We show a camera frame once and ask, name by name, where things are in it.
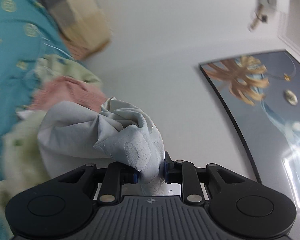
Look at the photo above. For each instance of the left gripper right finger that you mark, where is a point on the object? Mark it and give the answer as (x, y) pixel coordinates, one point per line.
(173, 170)

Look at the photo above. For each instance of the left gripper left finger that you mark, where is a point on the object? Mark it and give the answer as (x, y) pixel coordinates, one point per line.
(121, 173)

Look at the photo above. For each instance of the white t-shirt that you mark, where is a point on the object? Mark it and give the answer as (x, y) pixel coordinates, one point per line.
(71, 135)

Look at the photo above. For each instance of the green fleece blanket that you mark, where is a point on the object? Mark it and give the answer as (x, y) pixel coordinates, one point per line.
(23, 165)

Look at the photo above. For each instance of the pink fleece cloth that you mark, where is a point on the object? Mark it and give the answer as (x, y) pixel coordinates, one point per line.
(67, 89)

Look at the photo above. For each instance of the plaid beige grey pillow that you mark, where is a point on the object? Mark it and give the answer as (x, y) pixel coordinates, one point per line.
(82, 25)

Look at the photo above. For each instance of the teal patterned bed sheet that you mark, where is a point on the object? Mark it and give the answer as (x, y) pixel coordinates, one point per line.
(27, 33)

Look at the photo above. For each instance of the framed wall painting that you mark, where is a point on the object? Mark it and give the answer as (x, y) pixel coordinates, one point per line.
(261, 94)

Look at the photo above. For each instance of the white wall air conditioner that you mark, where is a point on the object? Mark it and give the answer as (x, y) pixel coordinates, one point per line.
(259, 13)

